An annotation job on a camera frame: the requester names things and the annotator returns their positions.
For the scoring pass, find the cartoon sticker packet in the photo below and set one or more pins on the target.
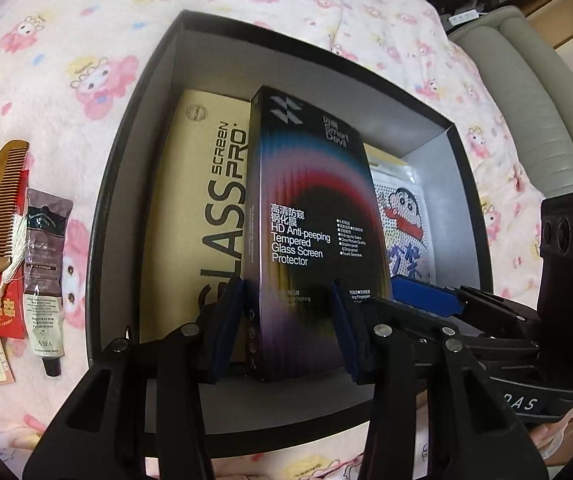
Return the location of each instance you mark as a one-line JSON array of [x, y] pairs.
[[401, 210]]

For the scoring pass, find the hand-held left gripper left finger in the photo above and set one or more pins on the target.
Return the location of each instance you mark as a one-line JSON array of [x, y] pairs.
[[229, 330]]

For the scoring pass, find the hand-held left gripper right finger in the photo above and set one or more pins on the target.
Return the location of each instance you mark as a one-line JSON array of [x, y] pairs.
[[345, 332]]

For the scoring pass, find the wooden comb with tassel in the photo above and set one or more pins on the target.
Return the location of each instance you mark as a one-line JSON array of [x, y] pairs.
[[1, 195]]

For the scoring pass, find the grey sofa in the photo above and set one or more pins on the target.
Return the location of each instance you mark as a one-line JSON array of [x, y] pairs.
[[541, 85]]

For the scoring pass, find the white power strip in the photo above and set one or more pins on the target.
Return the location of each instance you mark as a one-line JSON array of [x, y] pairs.
[[461, 17]]

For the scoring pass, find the black cardboard box container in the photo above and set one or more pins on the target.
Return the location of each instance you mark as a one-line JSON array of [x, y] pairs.
[[176, 70]]

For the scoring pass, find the black screen protector box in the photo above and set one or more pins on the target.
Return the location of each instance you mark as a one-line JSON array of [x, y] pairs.
[[306, 185]]

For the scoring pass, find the hand cream tube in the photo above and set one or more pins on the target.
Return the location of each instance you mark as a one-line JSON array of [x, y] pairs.
[[44, 270]]

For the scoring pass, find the gold screen protector box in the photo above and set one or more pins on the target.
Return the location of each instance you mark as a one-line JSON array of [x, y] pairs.
[[191, 185]]

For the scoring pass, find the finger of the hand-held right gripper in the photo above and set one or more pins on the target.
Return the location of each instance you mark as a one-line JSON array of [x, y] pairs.
[[416, 317], [426, 295]]

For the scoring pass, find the pink printed blanket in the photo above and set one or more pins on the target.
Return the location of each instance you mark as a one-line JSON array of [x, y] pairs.
[[91, 35]]

